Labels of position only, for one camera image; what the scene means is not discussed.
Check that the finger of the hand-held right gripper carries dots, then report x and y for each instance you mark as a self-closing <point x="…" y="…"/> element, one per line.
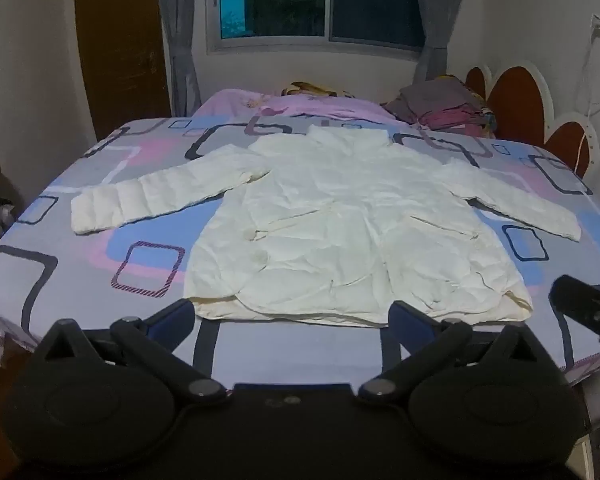
<point x="585" y="305"/>

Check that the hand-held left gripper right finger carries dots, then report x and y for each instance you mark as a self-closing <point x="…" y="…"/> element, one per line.
<point x="405" y="321"/>

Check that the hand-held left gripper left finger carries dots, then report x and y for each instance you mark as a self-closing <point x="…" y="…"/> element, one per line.
<point x="175" y="318"/>

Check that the white puffer jacket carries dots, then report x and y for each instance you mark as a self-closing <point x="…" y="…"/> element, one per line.
<point x="340" y="220"/>

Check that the stack of folded clothes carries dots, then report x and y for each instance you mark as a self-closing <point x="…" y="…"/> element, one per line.
<point x="440" y="102"/>

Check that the bed with patterned sheet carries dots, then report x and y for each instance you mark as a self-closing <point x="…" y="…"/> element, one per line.
<point x="105" y="270"/>

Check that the flower-shaped headboard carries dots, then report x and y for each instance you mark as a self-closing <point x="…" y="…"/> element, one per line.
<point x="515" y="95"/>

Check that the pink pillow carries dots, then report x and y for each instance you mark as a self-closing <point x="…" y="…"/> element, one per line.
<point x="320" y="107"/>

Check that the grey curtain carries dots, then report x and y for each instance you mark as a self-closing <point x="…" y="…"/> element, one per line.
<point x="435" y="25"/>
<point x="180" y="40"/>

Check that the brown wooden door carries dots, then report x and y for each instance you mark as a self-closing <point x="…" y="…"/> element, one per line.
<point x="120" y="45"/>

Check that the sliding glass window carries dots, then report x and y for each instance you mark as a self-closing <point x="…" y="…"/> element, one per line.
<point x="320" y="0"/>

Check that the white wall charger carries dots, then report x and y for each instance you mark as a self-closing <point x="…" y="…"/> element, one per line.
<point x="599" y="25"/>

